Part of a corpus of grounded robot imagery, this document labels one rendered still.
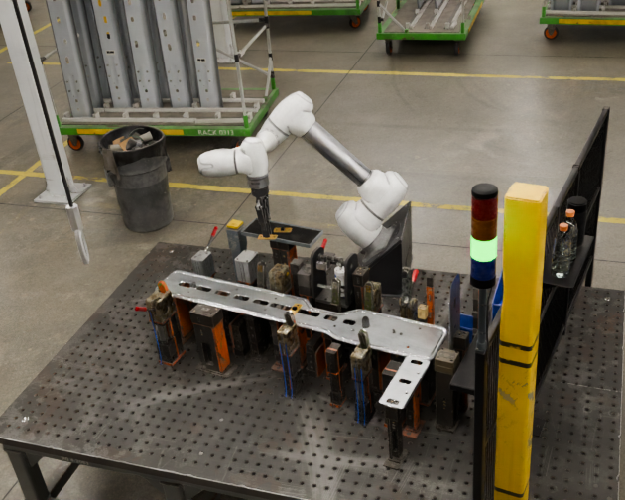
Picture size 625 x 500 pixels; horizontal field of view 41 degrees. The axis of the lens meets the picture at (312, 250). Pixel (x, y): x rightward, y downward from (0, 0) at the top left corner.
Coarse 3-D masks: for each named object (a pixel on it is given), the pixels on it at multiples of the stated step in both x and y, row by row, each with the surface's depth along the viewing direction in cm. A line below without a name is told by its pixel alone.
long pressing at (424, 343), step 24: (192, 288) 381; (216, 288) 379; (240, 288) 377; (240, 312) 362; (264, 312) 359; (336, 312) 354; (360, 312) 353; (336, 336) 341; (384, 336) 337; (408, 336) 336; (432, 336) 334
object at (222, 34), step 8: (216, 0) 935; (224, 0) 944; (216, 8) 940; (224, 8) 946; (216, 16) 946; (224, 16) 948; (216, 24) 951; (224, 24) 950; (216, 32) 956; (224, 32) 953; (216, 40) 962; (224, 40) 958; (224, 48) 964; (232, 48) 969; (224, 56) 969
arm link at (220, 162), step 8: (264, 136) 379; (272, 136) 384; (264, 144) 372; (272, 144) 380; (208, 152) 342; (216, 152) 341; (224, 152) 340; (232, 152) 340; (200, 160) 341; (208, 160) 339; (216, 160) 339; (224, 160) 338; (232, 160) 339; (200, 168) 341; (208, 168) 340; (216, 168) 339; (224, 168) 339; (232, 168) 340; (208, 176) 344; (216, 176) 343
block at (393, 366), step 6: (390, 360) 327; (390, 366) 324; (396, 366) 324; (384, 372) 321; (390, 372) 321; (384, 378) 322; (390, 378) 320; (384, 384) 323; (384, 390) 325; (384, 408) 331; (402, 414) 333; (402, 420) 335; (384, 426) 336
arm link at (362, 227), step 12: (348, 204) 405; (360, 204) 404; (336, 216) 408; (348, 216) 403; (360, 216) 403; (372, 216) 403; (348, 228) 405; (360, 228) 404; (372, 228) 405; (360, 240) 407; (372, 240) 406
